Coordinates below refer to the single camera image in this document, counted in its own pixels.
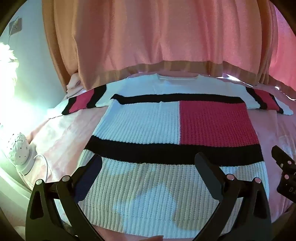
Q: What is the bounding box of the pink bed sheet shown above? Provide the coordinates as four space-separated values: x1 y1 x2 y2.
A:
23 72 296 241

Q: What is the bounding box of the bright white lamp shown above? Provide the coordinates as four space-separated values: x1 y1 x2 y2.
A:
0 42 19 99

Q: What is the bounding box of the wall socket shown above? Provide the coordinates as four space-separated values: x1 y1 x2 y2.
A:
9 18 23 36

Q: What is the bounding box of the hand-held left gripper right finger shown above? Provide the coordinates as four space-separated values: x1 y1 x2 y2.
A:
194 152 273 241

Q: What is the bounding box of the white cable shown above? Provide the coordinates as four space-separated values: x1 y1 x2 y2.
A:
34 154 51 184

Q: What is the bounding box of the pink orange curtain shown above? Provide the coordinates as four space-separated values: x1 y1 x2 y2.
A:
42 0 296 101

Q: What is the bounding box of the white black red knit sweater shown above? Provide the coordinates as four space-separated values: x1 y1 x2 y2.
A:
61 73 294 239

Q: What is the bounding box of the pink pillow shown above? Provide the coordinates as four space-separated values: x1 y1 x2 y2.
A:
67 73 85 95

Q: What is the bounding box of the white dotted night light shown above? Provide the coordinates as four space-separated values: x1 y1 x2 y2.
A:
6 132 38 178

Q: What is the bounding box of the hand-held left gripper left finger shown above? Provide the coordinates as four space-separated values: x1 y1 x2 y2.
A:
25 153 103 241

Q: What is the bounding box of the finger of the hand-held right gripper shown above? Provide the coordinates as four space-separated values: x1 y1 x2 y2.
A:
271 145 296 168

